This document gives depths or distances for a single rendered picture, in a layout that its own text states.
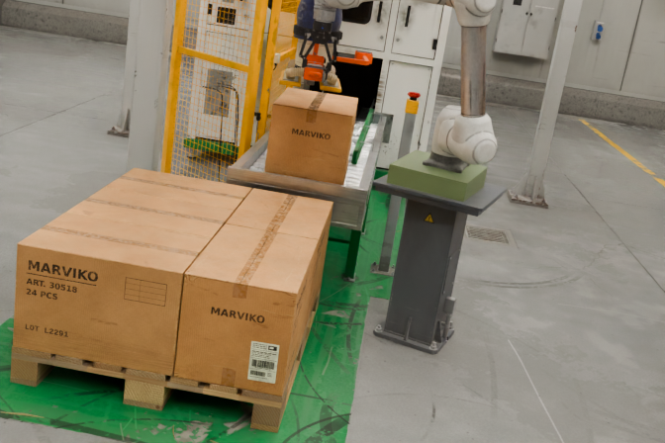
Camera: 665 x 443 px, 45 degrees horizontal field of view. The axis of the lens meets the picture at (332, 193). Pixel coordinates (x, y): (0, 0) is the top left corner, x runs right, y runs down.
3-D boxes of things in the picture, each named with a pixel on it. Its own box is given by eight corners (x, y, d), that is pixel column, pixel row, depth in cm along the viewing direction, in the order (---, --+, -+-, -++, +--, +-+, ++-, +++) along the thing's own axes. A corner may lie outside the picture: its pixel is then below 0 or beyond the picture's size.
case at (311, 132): (278, 155, 461) (287, 87, 451) (347, 166, 460) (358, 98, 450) (262, 181, 404) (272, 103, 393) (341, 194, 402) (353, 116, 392)
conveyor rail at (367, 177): (376, 139, 623) (380, 115, 618) (382, 140, 623) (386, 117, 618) (351, 226, 401) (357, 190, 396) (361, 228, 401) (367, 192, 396)
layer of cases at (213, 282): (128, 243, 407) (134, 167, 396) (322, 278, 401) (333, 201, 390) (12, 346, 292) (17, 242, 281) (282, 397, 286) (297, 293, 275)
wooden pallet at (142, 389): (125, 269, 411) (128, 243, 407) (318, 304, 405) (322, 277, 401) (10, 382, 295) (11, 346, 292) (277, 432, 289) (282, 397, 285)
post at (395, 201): (377, 267, 468) (407, 98, 442) (389, 269, 468) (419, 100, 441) (377, 271, 462) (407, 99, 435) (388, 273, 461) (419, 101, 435)
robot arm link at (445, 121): (456, 148, 374) (465, 102, 367) (474, 160, 357) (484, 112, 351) (425, 146, 368) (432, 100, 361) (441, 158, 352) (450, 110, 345)
